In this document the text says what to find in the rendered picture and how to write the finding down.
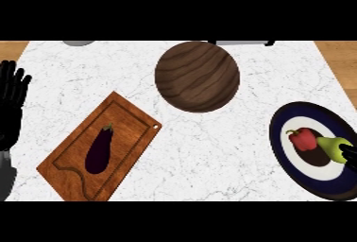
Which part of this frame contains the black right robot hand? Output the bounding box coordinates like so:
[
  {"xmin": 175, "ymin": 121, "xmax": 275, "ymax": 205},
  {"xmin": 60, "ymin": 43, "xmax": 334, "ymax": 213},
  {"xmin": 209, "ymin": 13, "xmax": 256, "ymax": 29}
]
[{"xmin": 337, "ymin": 142, "xmax": 357, "ymax": 174}]

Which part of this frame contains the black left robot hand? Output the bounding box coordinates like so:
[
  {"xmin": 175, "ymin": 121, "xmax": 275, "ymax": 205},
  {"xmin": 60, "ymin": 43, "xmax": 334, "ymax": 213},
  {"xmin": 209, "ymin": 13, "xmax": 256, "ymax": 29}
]
[{"xmin": 0, "ymin": 60, "xmax": 33, "ymax": 152}]

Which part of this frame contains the dark blue and white plate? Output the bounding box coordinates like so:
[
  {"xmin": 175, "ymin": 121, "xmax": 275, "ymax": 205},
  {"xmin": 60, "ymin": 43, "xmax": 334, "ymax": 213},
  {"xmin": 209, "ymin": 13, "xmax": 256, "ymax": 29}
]
[{"xmin": 266, "ymin": 101, "xmax": 357, "ymax": 201}]

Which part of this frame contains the red bell pepper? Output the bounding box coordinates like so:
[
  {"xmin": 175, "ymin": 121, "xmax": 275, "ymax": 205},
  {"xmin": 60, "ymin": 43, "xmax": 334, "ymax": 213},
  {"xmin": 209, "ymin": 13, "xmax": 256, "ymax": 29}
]
[{"xmin": 284, "ymin": 127, "xmax": 318, "ymax": 152}]

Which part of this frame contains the brown wooden bowl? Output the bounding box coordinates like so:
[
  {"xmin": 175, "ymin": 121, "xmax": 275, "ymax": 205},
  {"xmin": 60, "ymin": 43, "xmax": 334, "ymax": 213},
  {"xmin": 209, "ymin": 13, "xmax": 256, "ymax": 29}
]
[{"xmin": 153, "ymin": 41, "xmax": 241, "ymax": 113}]

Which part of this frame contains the green pear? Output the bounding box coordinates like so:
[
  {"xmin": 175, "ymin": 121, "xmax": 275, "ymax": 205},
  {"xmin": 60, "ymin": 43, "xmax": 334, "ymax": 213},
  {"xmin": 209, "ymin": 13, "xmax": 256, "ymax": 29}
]
[{"xmin": 315, "ymin": 136, "xmax": 353, "ymax": 164}]

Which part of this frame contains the brown wooden cutting board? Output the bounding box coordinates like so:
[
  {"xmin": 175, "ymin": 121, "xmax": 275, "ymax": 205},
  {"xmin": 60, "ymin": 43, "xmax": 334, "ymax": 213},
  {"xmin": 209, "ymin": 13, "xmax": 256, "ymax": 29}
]
[{"xmin": 35, "ymin": 91, "xmax": 163, "ymax": 202}]

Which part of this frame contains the grey round object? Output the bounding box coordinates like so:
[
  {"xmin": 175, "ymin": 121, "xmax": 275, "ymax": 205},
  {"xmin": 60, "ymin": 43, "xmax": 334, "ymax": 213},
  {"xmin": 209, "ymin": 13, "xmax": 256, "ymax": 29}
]
[{"xmin": 61, "ymin": 41, "xmax": 97, "ymax": 47}]

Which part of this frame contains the dark purple eggplant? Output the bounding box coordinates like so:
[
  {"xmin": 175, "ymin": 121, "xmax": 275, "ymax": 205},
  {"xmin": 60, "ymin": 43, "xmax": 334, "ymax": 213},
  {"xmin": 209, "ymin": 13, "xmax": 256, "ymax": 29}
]
[{"xmin": 84, "ymin": 122, "xmax": 114, "ymax": 175}]

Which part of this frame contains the grey and black appliance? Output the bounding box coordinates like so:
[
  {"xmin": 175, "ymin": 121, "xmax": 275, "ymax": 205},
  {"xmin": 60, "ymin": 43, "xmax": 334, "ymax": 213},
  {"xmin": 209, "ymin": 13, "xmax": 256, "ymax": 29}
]
[{"xmin": 206, "ymin": 41, "xmax": 277, "ymax": 47}]

